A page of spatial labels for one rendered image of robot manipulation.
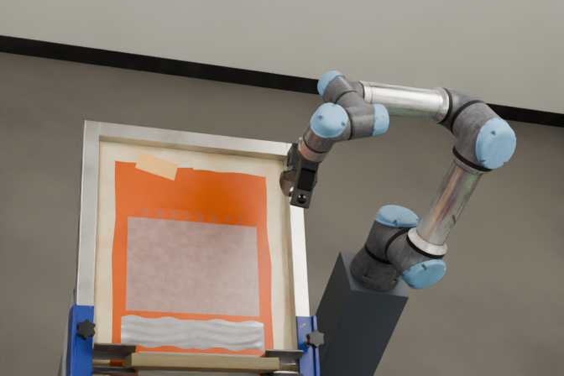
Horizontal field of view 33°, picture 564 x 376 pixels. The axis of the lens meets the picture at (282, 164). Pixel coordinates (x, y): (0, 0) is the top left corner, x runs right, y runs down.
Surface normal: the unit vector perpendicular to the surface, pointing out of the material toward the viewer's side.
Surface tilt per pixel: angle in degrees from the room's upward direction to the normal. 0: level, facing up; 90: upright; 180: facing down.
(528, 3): 90
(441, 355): 0
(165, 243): 32
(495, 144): 83
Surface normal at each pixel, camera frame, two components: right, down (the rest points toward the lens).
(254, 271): 0.34, -0.39
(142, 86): 0.27, -0.82
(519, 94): 0.22, 0.57
